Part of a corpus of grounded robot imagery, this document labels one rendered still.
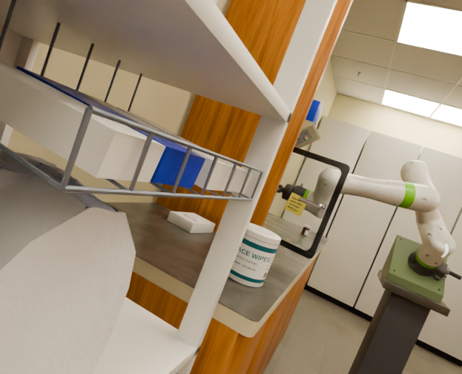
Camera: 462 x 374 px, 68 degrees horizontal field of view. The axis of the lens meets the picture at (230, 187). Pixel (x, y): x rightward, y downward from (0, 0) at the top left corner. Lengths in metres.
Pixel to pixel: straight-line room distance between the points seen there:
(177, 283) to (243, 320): 0.18
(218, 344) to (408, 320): 1.48
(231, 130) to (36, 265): 1.19
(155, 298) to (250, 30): 1.14
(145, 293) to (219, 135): 0.80
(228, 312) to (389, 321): 1.46
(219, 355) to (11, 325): 0.55
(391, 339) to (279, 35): 1.65
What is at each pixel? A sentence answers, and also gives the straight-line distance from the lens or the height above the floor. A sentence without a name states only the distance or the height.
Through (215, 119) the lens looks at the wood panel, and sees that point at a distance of 1.50.
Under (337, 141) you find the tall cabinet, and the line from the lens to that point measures 4.61.
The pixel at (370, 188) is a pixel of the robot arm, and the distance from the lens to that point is 1.58.
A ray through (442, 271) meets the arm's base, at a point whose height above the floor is 1.10.
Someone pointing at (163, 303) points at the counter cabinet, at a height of 0.87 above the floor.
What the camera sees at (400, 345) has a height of 0.65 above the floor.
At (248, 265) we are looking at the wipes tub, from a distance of 0.96.
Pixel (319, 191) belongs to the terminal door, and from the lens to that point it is 1.40.
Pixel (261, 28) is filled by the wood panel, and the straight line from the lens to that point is 1.57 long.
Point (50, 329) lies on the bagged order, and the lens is 0.40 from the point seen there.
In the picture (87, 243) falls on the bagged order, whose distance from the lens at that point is 0.36.
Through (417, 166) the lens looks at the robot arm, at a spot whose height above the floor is 1.52.
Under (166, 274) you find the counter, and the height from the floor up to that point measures 0.94.
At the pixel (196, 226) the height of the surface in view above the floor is 0.97.
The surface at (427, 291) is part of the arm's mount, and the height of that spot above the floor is 0.97.
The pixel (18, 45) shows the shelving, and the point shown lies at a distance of 0.99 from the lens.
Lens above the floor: 1.25
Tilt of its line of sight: 5 degrees down
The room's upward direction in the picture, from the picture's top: 21 degrees clockwise
